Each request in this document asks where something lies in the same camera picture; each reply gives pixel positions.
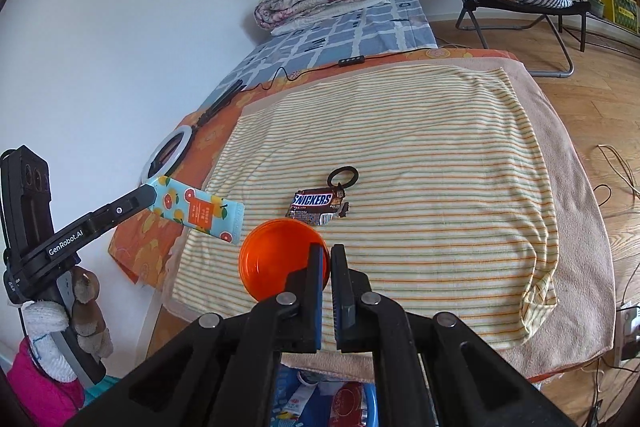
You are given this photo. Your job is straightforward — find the black cable with inline remote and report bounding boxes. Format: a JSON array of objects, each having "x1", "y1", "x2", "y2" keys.
[{"x1": 247, "y1": 49, "x2": 441, "y2": 92}]

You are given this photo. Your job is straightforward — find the yellow crate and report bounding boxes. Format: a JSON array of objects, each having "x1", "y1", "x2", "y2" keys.
[{"x1": 599, "y1": 0, "x2": 640, "y2": 32}]

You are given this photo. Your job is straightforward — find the black hair tie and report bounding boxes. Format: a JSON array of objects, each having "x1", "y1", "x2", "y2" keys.
[{"x1": 327, "y1": 165, "x2": 359, "y2": 188}]

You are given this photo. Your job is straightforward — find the blue plastic basket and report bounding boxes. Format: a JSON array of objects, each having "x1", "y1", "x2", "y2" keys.
[{"x1": 270, "y1": 362, "x2": 378, "y2": 427}]

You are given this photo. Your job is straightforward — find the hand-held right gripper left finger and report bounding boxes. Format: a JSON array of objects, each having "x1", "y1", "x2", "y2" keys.
[{"x1": 65, "y1": 243, "x2": 325, "y2": 427}]

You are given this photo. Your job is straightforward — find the brown candy bar wrapper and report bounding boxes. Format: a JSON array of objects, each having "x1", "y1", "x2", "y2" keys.
[{"x1": 286, "y1": 188, "x2": 351, "y2": 226}]

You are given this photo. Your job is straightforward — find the person's left hand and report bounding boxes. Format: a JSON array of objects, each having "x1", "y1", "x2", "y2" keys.
[{"x1": 70, "y1": 266, "x2": 115, "y2": 358}]

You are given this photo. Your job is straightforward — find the blue checked bed sheet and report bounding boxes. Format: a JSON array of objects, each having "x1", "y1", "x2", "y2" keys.
[{"x1": 200, "y1": 0, "x2": 438, "y2": 112}]

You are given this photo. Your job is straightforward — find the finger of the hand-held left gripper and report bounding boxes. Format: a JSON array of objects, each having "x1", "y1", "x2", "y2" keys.
[{"x1": 75, "y1": 184, "x2": 158, "y2": 240}]

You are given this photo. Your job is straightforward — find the red packet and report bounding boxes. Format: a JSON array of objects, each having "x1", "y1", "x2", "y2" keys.
[{"x1": 327, "y1": 382, "x2": 371, "y2": 427}]

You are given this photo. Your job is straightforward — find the yellow striped towel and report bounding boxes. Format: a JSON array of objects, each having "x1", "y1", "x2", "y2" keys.
[{"x1": 170, "y1": 64, "x2": 560, "y2": 353}]

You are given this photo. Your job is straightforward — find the white ring light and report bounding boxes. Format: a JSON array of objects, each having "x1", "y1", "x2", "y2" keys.
[{"x1": 139, "y1": 124, "x2": 198, "y2": 185}]

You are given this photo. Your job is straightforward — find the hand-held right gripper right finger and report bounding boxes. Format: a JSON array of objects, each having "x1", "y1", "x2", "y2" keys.
[{"x1": 331, "y1": 244, "x2": 576, "y2": 427}]

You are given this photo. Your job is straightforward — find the long white paper box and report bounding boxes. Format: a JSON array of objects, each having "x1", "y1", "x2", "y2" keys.
[{"x1": 272, "y1": 387, "x2": 306, "y2": 427}]

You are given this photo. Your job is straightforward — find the black folded tripod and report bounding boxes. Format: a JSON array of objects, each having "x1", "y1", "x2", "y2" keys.
[{"x1": 192, "y1": 79, "x2": 248, "y2": 132}]

